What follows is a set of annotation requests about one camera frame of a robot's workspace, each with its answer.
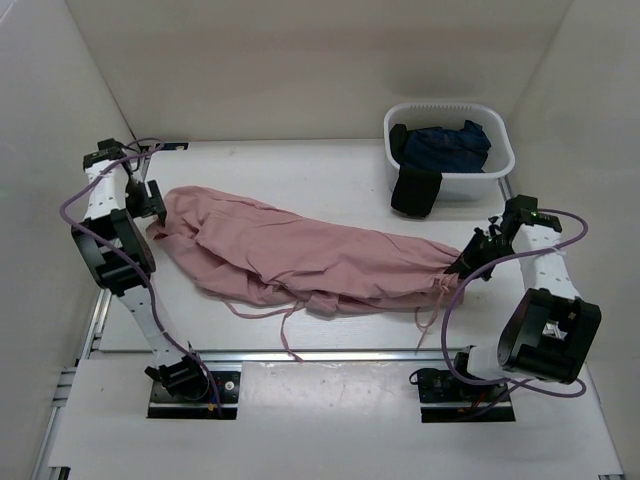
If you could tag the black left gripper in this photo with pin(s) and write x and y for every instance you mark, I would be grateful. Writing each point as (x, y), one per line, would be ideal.
(151, 205)

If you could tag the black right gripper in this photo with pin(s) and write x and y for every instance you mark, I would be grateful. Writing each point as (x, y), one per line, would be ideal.
(468, 257)

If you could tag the pink trousers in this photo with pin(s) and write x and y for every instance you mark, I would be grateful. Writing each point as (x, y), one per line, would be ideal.
(261, 261)

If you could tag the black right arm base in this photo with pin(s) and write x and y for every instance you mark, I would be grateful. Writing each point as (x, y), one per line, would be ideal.
(445, 399)

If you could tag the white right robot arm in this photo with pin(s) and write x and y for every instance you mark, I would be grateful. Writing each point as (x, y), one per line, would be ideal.
(549, 335)

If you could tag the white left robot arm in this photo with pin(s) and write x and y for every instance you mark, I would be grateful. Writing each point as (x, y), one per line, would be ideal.
(141, 301)

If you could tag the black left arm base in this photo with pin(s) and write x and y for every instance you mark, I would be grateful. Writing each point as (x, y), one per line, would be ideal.
(186, 392)

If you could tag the black trousers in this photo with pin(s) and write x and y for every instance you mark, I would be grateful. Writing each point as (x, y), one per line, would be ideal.
(420, 177)

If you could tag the dark blue trousers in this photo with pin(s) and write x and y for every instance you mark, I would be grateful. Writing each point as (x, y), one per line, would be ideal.
(445, 150)

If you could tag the white plastic basket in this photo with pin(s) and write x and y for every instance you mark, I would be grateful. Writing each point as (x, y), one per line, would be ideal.
(451, 115)

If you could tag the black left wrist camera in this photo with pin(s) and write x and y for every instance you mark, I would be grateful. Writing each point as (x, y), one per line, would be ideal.
(111, 146)

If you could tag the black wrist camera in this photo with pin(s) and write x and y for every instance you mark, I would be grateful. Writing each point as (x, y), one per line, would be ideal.
(518, 206)
(111, 146)

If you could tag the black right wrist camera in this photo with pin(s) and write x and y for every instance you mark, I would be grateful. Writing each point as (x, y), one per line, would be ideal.
(518, 206)

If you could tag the aluminium right rail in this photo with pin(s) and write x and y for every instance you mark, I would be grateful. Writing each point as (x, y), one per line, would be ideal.
(506, 188)

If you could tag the aluminium rail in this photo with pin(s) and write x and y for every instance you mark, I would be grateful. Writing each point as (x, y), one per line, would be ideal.
(506, 188)
(323, 356)
(95, 325)

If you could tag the aluminium front rail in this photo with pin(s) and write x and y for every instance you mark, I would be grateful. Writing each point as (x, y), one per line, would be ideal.
(323, 356)

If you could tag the aluminium left rail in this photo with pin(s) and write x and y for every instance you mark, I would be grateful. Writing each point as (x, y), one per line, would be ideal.
(95, 325)

